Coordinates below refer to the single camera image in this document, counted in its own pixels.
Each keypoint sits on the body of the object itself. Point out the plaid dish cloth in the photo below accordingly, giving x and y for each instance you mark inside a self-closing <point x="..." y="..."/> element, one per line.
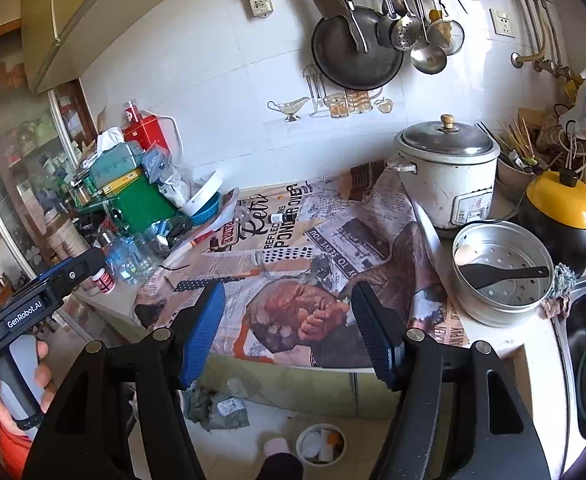
<point x="558" y="290"/>

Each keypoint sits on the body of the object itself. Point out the green tin box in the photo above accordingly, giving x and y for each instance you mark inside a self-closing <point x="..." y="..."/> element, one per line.
<point x="140" y="207"/>

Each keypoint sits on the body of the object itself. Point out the person's left hand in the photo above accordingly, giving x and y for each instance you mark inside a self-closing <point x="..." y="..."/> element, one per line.
<point x="46" y="375"/>

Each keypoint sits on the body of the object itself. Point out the brass wall tap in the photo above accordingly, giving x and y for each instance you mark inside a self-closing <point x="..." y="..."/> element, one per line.
<point x="538" y="62"/>

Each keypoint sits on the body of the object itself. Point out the black rice paddle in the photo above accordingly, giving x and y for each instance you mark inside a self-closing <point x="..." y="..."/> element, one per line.
<point x="498" y="275"/>

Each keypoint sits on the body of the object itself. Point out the pink slipper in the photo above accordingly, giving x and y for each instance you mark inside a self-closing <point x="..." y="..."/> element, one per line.
<point x="277" y="446"/>

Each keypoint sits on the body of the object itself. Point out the blue plastic packet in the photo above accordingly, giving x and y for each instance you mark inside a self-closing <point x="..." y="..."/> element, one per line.
<point x="155" y="162"/>

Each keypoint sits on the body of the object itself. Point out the steel rice cooker lid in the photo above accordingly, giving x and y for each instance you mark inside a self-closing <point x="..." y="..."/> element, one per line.
<point x="445" y="137"/>

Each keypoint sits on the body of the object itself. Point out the person's dark trouser leg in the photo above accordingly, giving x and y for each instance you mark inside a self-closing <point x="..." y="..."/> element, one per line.
<point x="280" y="467"/>

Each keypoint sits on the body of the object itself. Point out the white rice cooker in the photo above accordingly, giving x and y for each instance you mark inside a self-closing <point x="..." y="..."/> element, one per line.
<point x="448" y="190"/>

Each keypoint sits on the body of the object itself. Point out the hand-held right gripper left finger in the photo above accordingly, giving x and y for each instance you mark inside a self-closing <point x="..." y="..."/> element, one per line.
<point x="205" y="330"/>

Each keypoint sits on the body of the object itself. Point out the teal tissue box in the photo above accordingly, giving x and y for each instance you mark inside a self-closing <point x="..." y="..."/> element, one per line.
<point x="115" y="162"/>

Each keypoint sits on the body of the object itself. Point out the chopstick holder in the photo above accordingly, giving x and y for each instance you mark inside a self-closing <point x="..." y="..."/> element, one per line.
<point x="510" y="165"/>

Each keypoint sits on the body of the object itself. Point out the white red label pill bottle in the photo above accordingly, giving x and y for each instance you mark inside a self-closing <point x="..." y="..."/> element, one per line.
<point x="104" y="280"/>

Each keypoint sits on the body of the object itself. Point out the white wall socket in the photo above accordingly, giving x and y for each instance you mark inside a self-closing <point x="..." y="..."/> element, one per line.
<point x="502" y="22"/>

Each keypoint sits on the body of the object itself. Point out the small round waste bin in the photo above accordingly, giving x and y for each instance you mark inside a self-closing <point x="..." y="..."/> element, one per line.
<point x="320" y="442"/>

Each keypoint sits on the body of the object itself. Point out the white plastic pouch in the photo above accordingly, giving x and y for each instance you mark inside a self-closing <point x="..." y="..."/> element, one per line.
<point x="175" y="185"/>

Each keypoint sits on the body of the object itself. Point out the orange plastic bucket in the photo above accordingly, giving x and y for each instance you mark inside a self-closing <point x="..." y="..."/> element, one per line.
<point x="10" y="447"/>

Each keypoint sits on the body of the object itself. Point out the black wok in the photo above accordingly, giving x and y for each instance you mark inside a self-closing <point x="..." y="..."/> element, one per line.
<point x="358" y="60"/>

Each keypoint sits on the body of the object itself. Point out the blue plastic colander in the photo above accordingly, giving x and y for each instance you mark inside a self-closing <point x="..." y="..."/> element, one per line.
<point x="208" y="211"/>

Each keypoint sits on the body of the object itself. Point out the green rag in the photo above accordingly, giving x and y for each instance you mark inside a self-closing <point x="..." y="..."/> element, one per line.
<point x="203" y="405"/>

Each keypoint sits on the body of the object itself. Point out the beige range hood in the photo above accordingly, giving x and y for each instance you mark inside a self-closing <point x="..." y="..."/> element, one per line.
<point x="98" y="10"/>

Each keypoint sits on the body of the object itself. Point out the perforated steel skimmer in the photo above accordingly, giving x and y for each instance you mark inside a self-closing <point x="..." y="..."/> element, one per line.
<point x="405" y="32"/>

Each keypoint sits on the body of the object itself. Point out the newspaper print tablecloth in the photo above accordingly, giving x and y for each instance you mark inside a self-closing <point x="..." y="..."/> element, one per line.
<point x="293" y="270"/>

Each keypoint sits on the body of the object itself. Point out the steel cleaver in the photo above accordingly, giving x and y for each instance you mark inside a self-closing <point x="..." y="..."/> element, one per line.
<point x="338" y="2"/>

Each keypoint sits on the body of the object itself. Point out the red white can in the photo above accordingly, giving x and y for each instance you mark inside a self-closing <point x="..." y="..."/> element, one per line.
<point x="130" y="112"/>

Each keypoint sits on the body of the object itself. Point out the clear plastic water bottle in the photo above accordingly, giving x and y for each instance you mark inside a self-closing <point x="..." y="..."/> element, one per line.
<point x="123" y="260"/>
<point x="150" y="247"/>

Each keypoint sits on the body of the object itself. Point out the glass door cabinet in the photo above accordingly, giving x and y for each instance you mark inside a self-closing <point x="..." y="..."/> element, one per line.
<point x="23" y="160"/>

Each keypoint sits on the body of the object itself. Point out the small steel ladle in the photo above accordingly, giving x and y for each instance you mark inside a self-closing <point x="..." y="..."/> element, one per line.
<point x="385" y="30"/>

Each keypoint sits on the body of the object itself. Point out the aluminium steamer tray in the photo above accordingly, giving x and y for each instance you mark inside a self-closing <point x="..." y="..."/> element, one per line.
<point x="503" y="305"/>

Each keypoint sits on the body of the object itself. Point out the small dark capped bottle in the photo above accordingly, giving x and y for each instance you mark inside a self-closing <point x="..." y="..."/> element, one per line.
<point x="277" y="218"/>

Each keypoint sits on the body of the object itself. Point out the yellow flat box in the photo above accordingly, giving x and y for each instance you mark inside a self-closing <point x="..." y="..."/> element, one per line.
<point x="120" y="181"/>

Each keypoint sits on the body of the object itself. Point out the steel lidded jar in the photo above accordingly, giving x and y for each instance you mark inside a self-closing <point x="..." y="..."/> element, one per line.
<point x="104" y="237"/>

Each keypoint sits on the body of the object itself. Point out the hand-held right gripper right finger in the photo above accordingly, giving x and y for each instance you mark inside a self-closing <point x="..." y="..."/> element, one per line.
<point x="373" y="330"/>

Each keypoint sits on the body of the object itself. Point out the red tin box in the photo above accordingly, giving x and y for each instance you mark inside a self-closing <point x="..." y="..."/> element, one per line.
<point x="145" y="132"/>

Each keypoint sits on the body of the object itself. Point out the yellow black electric kettle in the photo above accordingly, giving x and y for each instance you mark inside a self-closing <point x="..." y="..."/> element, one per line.
<point x="563" y="210"/>

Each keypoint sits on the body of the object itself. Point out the steel sink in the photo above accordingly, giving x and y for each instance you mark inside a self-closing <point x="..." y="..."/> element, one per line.
<point x="573" y="320"/>

